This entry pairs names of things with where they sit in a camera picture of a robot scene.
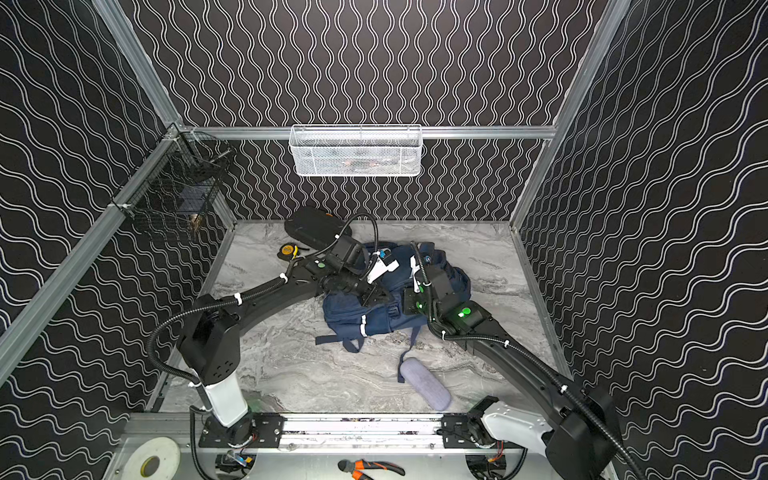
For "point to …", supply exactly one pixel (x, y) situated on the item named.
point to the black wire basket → (179, 178)
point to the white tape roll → (167, 452)
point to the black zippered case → (315, 227)
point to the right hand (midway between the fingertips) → (406, 287)
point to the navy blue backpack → (350, 322)
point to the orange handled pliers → (355, 468)
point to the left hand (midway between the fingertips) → (391, 292)
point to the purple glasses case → (422, 379)
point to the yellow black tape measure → (288, 251)
